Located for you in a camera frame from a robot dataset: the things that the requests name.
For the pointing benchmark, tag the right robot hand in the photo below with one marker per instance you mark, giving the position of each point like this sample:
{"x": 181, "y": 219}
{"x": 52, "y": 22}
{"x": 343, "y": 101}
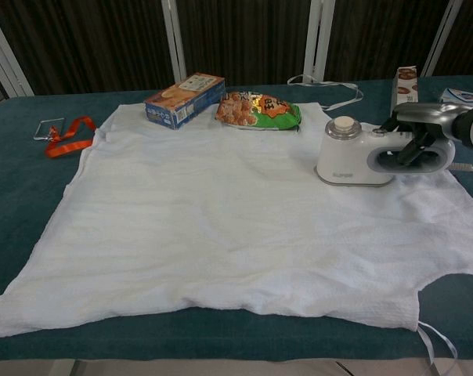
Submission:
{"x": 424, "y": 115}

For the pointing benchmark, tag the green orange snack bag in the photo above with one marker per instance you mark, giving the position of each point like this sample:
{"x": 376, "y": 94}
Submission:
{"x": 260, "y": 111}

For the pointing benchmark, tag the blue white soap box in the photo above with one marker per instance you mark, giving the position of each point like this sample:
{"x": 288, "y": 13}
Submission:
{"x": 457, "y": 96}

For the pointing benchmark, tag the teal table cover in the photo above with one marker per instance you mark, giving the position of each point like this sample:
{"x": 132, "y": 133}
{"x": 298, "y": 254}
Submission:
{"x": 25, "y": 168}

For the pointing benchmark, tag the white handheld steamer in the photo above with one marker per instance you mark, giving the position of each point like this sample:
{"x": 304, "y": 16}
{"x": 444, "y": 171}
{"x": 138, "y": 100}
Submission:
{"x": 346, "y": 156}

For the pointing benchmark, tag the orange blue biscuit box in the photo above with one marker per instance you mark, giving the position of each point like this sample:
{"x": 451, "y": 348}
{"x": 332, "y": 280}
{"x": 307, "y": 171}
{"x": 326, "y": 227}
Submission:
{"x": 181, "y": 102}

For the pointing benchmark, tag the clear badge holder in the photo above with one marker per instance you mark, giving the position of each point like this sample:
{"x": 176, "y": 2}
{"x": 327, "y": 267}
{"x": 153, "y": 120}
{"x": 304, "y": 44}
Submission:
{"x": 37, "y": 131}

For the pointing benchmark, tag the long cling wrap box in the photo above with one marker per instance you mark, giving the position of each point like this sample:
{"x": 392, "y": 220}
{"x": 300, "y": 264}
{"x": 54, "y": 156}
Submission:
{"x": 405, "y": 86}

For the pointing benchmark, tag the white sleeveless shirt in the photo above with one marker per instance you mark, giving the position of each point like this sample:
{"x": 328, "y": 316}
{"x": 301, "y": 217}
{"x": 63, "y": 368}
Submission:
{"x": 221, "y": 227}

